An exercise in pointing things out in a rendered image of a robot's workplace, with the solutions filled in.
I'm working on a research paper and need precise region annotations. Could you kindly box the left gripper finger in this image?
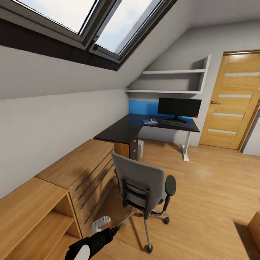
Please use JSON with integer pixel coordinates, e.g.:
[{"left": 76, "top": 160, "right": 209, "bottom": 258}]
[{"left": 110, "top": 227, "right": 118, "bottom": 238}]

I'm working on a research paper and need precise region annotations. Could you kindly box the monitor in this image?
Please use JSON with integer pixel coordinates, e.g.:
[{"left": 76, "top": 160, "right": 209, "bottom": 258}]
[{"left": 158, "top": 97, "right": 202, "bottom": 120}]

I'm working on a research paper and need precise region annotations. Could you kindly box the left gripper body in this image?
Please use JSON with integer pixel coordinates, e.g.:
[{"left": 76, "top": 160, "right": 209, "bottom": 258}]
[{"left": 91, "top": 227, "right": 113, "bottom": 252}]

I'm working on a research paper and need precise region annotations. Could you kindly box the keyboard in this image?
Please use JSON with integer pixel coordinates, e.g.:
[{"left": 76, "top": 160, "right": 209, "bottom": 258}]
[{"left": 162, "top": 120, "right": 187, "bottom": 127}]

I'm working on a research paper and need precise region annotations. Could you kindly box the swivel chair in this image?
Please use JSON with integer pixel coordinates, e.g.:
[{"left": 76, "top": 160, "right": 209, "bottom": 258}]
[{"left": 111, "top": 152, "right": 176, "bottom": 252}]

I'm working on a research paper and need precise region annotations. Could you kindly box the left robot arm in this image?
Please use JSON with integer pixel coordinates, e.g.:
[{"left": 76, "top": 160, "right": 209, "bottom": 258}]
[{"left": 64, "top": 216, "right": 118, "bottom": 260}]

